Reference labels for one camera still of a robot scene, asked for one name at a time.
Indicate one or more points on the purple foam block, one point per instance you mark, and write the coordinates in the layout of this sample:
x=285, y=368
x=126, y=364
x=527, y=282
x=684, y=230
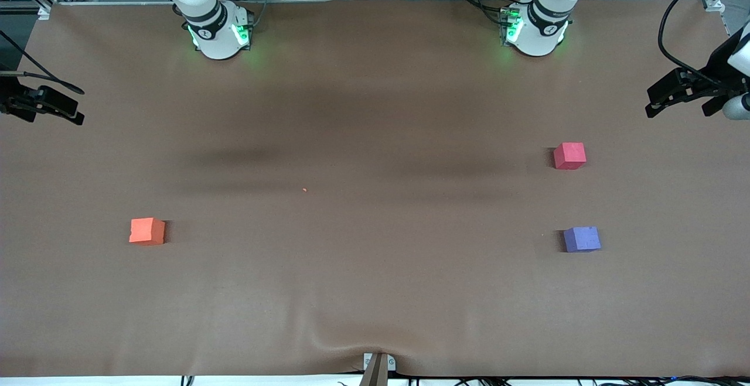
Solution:
x=582, y=239

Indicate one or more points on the grey metal clamp bracket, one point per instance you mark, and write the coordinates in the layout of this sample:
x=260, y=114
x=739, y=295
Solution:
x=379, y=368

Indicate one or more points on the brown table mat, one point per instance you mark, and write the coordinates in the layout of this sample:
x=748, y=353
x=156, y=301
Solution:
x=375, y=269

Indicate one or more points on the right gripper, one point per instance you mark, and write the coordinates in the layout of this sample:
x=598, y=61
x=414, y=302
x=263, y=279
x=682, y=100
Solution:
x=12, y=101

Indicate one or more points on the white mat corner bracket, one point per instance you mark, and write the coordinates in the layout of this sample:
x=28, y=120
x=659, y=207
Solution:
x=44, y=11
x=712, y=3

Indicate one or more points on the red foam block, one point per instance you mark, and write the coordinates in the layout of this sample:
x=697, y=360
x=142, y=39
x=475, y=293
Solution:
x=569, y=155

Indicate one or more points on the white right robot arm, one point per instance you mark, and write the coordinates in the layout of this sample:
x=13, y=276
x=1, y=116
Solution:
x=205, y=17

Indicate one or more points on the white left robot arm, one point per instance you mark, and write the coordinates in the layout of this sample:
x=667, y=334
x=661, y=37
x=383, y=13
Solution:
x=545, y=23

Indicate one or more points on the orange foam block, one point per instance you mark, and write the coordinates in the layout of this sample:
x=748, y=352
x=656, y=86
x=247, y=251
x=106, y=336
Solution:
x=146, y=231

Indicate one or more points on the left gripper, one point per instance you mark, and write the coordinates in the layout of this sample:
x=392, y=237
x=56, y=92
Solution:
x=716, y=73

